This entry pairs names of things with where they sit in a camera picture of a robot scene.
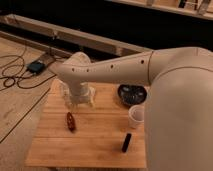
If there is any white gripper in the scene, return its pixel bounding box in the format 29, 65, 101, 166
59, 81, 96, 106

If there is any black eraser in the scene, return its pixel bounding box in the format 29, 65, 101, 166
122, 133, 132, 153

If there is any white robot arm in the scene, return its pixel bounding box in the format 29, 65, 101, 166
57, 47, 213, 171

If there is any brown oblong snack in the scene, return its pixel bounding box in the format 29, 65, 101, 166
67, 112, 76, 131

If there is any wooden table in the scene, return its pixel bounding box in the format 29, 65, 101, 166
26, 80, 146, 168

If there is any dark round bowl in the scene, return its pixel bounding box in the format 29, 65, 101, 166
117, 84, 147, 106

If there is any white paper cup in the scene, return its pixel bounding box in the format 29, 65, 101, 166
128, 105, 144, 129

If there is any long metal rail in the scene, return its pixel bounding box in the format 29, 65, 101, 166
0, 14, 149, 56

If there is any black floor cable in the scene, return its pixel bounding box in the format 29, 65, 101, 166
0, 44, 58, 90

